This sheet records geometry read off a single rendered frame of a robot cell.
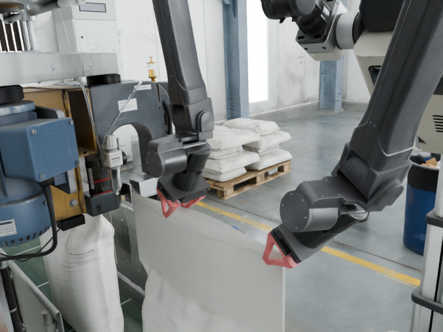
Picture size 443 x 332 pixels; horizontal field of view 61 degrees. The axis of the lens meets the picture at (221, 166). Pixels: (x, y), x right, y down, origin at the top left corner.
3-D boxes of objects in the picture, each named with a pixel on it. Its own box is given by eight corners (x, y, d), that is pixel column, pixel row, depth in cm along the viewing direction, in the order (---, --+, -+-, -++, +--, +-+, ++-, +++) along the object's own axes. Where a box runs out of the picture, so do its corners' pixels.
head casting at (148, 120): (177, 170, 115) (169, 70, 106) (102, 193, 98) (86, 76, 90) (125, 155, 135) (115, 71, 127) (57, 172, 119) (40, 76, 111)
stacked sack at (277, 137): (294, 141, 451) (294, 130, 447) (258, 153, 406) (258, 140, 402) (265, 138, 481) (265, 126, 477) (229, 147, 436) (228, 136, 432)
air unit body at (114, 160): (130, 193, 97) (123, 134, 93) (114, 198, 94) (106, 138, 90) (121, 189, 101) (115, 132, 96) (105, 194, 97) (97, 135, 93)
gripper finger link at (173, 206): (148, 209, 86) (157, 179, 80) (173, 199, 91) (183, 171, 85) (165, 230, 83) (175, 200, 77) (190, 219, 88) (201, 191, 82)
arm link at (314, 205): (409, 184, 49) (366, 145, 55) (353, 184, 43) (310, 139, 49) (358, 245, 55) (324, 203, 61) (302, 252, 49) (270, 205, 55)
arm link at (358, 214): (379, 215, 54) (361, 181, 57) (347, 217, 50) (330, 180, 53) (345, 235, 59) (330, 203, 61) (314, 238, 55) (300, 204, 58)
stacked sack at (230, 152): (246, 155, 400) (245, 142, 396) (214, 163, 375) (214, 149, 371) (208, 145, 450) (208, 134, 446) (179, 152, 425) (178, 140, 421)
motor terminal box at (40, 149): (84, 178, 69) (75, 116, 66) (41, 198, 60) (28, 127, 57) (49, 175, 72) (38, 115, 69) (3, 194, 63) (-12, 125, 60)
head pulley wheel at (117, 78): (127, 83, 102) (126, 73, 101) (96, 85, 96) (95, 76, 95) (111, 82, 108) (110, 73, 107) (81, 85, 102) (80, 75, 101)
